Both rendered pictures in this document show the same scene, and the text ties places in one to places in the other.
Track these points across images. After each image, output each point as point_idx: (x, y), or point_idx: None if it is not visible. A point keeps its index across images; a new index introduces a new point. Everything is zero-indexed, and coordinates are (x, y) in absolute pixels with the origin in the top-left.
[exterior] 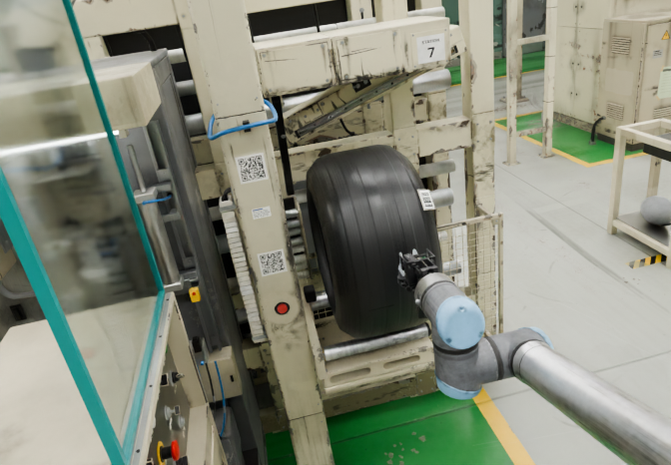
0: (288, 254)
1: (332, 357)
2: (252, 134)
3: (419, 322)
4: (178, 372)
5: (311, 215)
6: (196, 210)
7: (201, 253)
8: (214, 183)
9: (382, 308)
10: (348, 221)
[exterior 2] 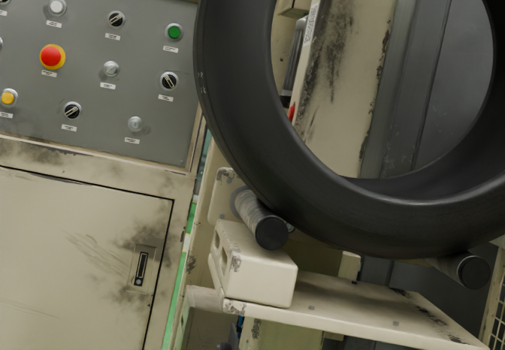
0: (317, 14)
1: (235, 202)
2: None
3: (219, 143)
4: (201, 111)
5: (494, 55)
6: (470, 34)
7: (402, 76)
8: None
9: (193, 52)
10: None
